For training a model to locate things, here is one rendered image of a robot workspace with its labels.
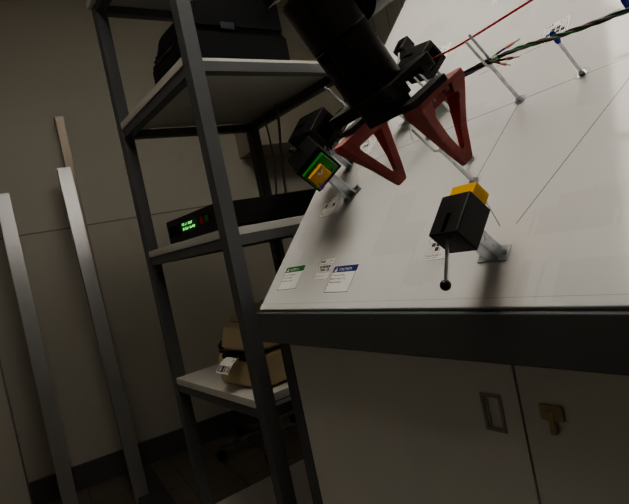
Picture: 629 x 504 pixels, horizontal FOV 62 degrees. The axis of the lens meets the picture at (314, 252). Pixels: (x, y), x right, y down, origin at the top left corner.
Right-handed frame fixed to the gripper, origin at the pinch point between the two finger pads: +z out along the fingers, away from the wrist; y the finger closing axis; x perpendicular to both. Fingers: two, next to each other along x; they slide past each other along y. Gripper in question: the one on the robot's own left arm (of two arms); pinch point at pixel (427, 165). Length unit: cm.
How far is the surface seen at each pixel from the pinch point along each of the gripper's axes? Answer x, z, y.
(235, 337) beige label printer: 7, 26, 93
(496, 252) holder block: -9.4, 18.5, 9.7
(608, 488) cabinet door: 4.9, 43.3, 0.0
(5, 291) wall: 42, -24, 257
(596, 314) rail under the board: -2.8, 22.7, -5.1
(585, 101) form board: -33.4, 12.0, 5.4
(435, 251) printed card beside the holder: -10.2, 17.9, 21.9
